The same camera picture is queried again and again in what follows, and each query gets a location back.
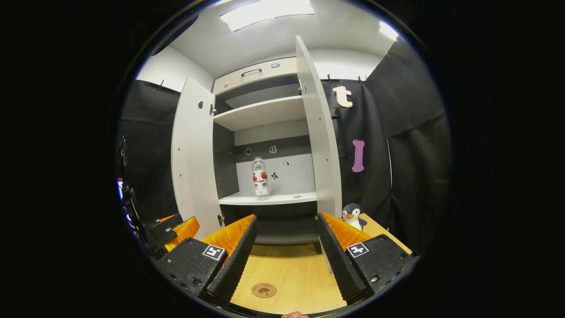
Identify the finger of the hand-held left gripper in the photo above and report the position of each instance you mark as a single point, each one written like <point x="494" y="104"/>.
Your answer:
<point x="165" y="232"/>

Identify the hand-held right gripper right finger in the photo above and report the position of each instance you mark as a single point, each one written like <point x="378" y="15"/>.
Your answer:
<point x="337" y="260"/>

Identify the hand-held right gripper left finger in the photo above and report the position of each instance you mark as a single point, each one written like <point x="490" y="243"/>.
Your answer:
<point x="234" y="265"/>

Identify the round wooden coaster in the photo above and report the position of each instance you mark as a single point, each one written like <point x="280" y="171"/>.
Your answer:
<point x="264" y="290"/>

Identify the grey cabinet door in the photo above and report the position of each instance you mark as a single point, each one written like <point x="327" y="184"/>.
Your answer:
<point x="194" y="159"/>
<point x="320" y="132"/>

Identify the clear plastic bottle red label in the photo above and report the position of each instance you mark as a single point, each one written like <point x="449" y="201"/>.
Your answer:
<point x="260" y="179"/>

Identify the grey cabinet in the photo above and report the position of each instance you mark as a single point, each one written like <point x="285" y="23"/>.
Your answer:
<point x="265" y="112"/>

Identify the penguin plush toy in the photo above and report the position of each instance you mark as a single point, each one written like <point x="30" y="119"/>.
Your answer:
<point x="353" y="216"/>

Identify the black backdrop cloth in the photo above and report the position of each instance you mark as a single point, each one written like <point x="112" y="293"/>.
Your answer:
<point x="410" y="168"/>

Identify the small ceiling light panel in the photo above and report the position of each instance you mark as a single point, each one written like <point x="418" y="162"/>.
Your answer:
<point x="388" y="31"/>

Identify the large ceiling light panel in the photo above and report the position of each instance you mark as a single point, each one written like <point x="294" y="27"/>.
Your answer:
<point x="267" y="12"/>

